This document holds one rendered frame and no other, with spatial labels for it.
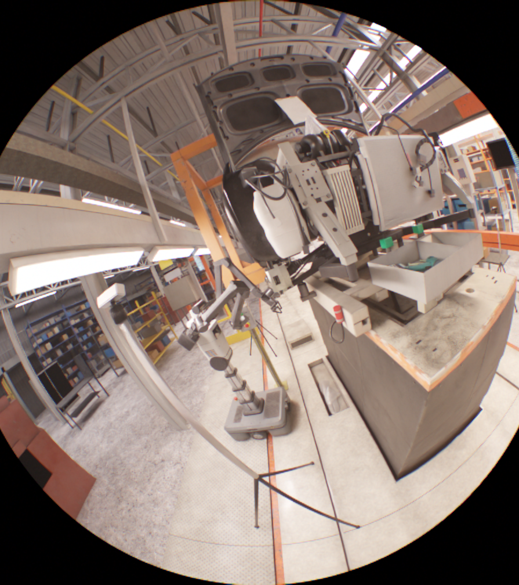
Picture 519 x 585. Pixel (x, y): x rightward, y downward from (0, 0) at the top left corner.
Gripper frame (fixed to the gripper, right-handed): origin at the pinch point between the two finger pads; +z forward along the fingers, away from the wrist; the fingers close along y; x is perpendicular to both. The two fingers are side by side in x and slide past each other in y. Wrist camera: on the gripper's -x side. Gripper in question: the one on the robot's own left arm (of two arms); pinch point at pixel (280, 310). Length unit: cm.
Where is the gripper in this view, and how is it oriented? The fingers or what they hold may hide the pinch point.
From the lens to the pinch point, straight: 163.8
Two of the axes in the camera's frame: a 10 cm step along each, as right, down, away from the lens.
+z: 8.0, 6.0, 0.8
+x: -5.9, 7.5, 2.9
